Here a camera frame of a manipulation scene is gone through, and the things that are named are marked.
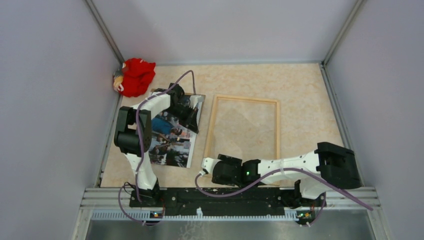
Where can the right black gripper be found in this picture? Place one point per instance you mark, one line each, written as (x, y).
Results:
(229, 160)

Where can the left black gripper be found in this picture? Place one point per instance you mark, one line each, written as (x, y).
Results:
(191, 120)

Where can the wooden picture frame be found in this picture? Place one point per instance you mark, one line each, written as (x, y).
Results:
(243, 127)

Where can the printed photo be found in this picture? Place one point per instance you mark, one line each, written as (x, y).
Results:
(172, 144)

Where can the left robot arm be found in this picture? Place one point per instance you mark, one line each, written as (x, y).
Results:
(134, 127)

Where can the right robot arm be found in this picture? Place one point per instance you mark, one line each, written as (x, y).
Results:
(329, 167)

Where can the red crumpled cloth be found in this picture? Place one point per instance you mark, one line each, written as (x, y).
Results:
(133, 77)

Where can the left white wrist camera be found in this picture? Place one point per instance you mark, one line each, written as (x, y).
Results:
(195, 100)

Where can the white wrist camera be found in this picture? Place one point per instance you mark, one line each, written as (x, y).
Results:
(195, 100)
(208, 164)

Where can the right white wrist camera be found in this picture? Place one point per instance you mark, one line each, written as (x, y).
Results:
(208, 164)

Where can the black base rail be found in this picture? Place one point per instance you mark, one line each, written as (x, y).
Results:
(256, 201)

